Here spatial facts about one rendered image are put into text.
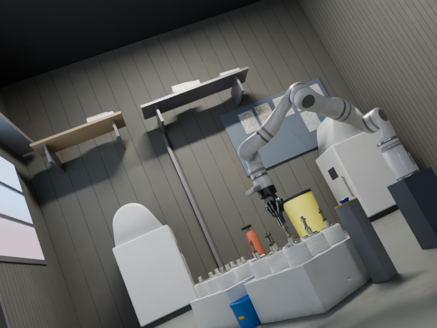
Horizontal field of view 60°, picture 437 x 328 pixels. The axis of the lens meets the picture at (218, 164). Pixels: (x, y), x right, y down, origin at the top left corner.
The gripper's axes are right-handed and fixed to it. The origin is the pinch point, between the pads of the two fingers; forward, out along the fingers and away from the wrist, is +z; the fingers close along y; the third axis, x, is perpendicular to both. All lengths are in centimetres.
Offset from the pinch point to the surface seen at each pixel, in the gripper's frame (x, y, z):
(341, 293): -5.6, -6.5, 33.7
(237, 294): 14, 45, 22
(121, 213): 16, 262, -82
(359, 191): -218, 196, 1
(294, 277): 7.3, -3.1, 21.2
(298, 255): 2.3, -4.1, 14.8
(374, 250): -20.4, -16.4, 24.5
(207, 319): 25, 70, 28
